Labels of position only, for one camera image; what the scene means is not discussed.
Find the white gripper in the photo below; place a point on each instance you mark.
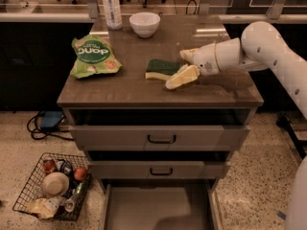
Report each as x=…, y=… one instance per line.
x=206, y=60

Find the green and yellow sponge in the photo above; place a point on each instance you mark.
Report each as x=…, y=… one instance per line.
x=160, y=69

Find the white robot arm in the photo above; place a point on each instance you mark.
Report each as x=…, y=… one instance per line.
x=259, y=44

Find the grey drawer cabinet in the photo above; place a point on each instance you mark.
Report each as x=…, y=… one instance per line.
x=129, y=89

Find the grey top drawer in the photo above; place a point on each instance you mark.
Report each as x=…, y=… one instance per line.
x=159, y=129

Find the grey drawer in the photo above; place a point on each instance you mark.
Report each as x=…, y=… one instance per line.
x=159, y=164
x=159, y=205
x=159, y=129

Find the grey middle drawer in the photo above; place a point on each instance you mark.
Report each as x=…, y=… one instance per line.
x=159, y=164

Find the grey bottom drawer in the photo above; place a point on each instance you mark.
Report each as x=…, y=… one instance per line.
x=159, y=205

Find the white ceramic bowl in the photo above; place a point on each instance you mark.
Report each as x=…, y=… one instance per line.
x=145, y=24

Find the green chip bag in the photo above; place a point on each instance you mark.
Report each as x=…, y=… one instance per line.
x=94, y=57

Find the clear plastic water bottle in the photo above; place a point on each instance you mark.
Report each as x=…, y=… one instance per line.
x=113, y=15

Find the blue power box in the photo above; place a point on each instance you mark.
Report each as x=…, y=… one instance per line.
x=51, y=120

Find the red apple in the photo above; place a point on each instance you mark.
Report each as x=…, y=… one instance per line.
x=80, y=173

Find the dark can in basket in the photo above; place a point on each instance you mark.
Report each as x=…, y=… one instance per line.
x=64, y=166

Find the red soda can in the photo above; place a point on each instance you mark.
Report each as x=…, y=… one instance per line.
x=49, y=166

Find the small clear bottle in basket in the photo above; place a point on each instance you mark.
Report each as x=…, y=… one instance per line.
x=71, y=202

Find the tan upturned bowl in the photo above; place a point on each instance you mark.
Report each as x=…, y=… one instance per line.
x=55, y=184

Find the yellow snack bag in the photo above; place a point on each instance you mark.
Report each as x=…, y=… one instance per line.
x=44, y=208

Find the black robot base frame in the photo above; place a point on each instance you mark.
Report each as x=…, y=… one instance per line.
x=300, y=144

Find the black wire basket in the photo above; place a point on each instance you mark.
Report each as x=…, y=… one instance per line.
x=32, y=189

